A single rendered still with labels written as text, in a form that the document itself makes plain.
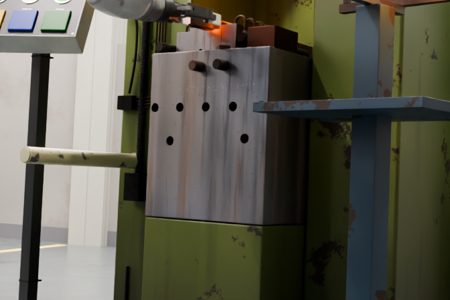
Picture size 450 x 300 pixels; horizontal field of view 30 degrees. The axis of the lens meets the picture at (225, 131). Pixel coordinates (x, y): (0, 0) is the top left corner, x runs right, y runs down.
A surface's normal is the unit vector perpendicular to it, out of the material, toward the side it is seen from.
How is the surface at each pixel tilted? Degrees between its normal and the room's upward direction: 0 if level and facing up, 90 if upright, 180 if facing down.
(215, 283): 90
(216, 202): 90
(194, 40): 90
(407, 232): 90
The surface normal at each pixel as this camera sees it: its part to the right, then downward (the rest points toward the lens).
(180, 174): -0.57, -0.07
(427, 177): 0.82, 0.00
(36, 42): -0.12, 0.83
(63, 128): -0.38, -0.07
